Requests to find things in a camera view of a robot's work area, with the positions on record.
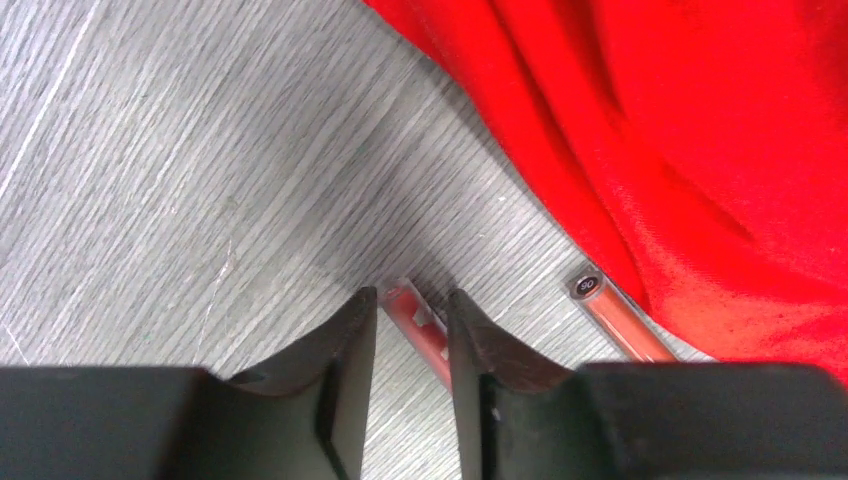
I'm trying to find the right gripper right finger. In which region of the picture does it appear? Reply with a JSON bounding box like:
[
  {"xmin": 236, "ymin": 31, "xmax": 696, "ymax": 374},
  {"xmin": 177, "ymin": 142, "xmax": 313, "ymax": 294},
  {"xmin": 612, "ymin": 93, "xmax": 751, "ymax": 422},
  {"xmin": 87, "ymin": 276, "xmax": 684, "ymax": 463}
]
[{"xmin": 447, "ymin": 289, "xmax": 847, "ymax": 479}]

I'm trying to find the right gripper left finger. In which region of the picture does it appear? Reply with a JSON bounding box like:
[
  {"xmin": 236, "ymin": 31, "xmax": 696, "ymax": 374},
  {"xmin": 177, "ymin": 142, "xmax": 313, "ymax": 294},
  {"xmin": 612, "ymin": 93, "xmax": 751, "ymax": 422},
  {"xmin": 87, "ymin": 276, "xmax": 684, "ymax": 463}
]
[{"xmin": 1, "ymin": 287, "xmax": 377, "ymax": 479}]

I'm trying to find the orange brown lip pen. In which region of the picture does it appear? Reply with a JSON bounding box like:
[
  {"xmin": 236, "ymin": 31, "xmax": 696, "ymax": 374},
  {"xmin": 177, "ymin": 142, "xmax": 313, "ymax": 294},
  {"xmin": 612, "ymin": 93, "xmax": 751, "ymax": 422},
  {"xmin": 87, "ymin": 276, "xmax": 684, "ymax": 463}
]
[{"xmin": 567, "ymin": 264, "xmax": 677, "ymax": 362}]

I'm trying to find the red cloth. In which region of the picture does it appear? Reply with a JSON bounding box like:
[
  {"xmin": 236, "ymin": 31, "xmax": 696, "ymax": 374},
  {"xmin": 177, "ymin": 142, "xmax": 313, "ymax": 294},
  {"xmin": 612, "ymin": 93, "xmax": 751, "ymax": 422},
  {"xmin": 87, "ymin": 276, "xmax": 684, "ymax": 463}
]
[{"xmin": 372, "ymin": 1, "xmax": 847, "ymax": 379}]

